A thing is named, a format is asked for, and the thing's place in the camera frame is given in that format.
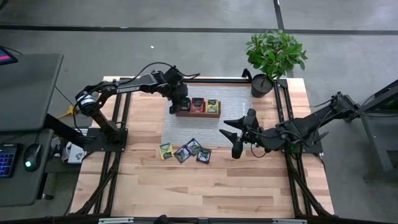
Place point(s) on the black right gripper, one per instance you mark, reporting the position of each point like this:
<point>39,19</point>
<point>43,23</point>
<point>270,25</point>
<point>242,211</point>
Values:
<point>237,149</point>

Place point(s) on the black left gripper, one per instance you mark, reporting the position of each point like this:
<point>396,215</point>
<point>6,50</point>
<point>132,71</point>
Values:
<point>178,96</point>

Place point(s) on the dark blue tea bag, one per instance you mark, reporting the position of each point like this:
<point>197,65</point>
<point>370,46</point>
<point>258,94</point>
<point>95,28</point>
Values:
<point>204,155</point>
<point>193,146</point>
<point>186,104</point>

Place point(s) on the red tea bag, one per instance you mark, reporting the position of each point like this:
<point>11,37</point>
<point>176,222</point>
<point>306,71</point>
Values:
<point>197,104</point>

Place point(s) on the yellow green tea bag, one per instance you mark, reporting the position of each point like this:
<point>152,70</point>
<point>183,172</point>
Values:
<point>212,106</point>
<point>166,151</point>

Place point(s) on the silver packet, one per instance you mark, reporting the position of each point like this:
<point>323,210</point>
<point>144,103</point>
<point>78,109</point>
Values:
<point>182,154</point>

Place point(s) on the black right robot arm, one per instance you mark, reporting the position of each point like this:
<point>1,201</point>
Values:
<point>311,124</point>

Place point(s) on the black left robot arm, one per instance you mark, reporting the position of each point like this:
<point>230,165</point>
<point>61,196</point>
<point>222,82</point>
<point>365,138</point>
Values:
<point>130,88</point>

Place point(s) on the grey woven placemat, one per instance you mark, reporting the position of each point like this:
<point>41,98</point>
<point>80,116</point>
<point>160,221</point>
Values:
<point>230,130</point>

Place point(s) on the wooden three-compartment tray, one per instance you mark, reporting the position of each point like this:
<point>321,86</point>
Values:
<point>199,114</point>

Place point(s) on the green potted plant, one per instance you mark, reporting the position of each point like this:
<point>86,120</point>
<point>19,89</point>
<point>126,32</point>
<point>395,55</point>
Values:
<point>273,53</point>

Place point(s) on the white box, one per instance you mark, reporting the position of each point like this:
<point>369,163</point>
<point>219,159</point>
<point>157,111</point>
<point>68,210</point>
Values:
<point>74,154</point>

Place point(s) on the black diagonal support bar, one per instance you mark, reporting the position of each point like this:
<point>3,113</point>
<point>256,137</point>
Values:
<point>62,130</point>

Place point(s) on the large dark grey desk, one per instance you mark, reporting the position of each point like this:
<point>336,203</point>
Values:
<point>28,93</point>

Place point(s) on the black metal stand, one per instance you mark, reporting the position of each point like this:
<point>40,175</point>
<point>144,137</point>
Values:
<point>387,93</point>

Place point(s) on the black computer mouse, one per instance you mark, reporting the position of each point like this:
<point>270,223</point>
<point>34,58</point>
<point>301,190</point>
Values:
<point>32,157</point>

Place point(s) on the monitor screen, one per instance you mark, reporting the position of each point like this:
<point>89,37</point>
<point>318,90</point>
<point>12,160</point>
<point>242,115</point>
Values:
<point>5,57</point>

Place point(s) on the backlit keyboard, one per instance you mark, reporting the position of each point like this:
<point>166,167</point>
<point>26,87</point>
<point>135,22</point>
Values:
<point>6,160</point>

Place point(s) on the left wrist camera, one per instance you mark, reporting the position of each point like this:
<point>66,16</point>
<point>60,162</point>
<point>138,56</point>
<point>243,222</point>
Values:
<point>172,74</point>

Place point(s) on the black metal table frame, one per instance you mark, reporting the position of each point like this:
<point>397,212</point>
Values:
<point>217,80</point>

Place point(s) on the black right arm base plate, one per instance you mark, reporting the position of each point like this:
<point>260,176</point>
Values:
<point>311,146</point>

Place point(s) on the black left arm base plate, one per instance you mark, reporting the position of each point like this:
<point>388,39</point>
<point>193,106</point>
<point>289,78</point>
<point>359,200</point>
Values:
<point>109,140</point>

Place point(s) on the small grey camera block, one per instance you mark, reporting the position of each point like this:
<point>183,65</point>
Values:
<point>203,221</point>

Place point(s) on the silver metal bracket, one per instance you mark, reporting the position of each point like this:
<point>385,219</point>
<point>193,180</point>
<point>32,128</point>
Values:
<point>289,221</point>
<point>115,221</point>

